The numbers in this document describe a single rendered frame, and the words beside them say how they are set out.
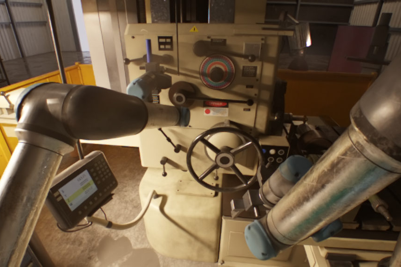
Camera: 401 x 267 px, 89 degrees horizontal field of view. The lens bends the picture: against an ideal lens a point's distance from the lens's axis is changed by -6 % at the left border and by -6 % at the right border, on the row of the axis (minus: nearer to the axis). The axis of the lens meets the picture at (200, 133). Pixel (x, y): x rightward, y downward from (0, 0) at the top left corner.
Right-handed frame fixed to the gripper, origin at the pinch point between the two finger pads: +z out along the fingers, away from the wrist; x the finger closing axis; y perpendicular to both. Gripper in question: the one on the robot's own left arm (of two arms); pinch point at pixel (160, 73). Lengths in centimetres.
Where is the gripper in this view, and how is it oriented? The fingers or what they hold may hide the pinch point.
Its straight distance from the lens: 108.4
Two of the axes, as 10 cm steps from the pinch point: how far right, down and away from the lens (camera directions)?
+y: -9.9, -0.6, 1.0
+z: 1.2, -4.6, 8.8
